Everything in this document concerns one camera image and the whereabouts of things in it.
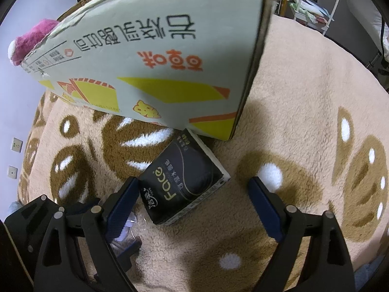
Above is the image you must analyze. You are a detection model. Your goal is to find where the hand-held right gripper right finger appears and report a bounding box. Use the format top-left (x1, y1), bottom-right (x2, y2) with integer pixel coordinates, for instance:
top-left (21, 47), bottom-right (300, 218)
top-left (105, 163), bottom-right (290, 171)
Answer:
top-left (248, 176), bottom-right (356, 292)

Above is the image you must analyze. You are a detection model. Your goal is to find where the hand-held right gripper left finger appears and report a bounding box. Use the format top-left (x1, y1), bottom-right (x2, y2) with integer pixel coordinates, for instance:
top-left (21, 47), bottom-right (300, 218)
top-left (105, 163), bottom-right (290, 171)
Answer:
top-left (34, 176), bottom-right (140, 292)

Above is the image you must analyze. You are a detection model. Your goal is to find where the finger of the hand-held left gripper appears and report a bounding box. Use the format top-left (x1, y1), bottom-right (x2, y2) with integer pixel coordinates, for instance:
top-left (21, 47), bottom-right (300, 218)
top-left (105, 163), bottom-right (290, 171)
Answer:
top-left (111, 238), bottom-right (143, 257)

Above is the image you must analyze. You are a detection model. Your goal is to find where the black tissue pack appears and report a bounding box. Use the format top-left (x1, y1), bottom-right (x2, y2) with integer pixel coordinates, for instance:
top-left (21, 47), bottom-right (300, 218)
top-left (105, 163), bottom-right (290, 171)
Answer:
top-left (139, 128), bottom-right (230, 226)

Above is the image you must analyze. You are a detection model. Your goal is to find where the printed cardboard box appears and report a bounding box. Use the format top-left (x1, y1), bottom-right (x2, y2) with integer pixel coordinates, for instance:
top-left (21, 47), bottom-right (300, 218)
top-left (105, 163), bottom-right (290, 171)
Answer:
top-left (21, 0), bottom-right (282, 141)

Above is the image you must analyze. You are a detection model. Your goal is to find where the pink plush toy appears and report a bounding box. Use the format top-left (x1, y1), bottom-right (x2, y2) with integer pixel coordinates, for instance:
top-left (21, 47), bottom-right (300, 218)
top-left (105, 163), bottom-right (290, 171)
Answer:
top-left (8, 18), bottom-right (60, 67)

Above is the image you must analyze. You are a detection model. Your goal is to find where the beige printed blanket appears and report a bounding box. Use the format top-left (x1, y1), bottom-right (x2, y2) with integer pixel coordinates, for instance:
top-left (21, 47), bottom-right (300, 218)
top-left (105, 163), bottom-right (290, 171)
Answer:
top-left (17, 14), bottom-right (389, 292)

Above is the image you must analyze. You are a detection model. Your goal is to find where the person's light blue clothing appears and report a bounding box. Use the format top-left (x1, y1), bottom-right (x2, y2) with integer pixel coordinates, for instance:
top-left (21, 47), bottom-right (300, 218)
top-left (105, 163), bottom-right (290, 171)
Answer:
top-left (8, 202), bottom-right (377, 292)

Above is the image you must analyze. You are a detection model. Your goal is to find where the white trolley cart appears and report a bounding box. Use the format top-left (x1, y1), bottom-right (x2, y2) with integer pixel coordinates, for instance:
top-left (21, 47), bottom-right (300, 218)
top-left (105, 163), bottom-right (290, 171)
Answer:
top-left (287, 0), bottom-right (342, 35)

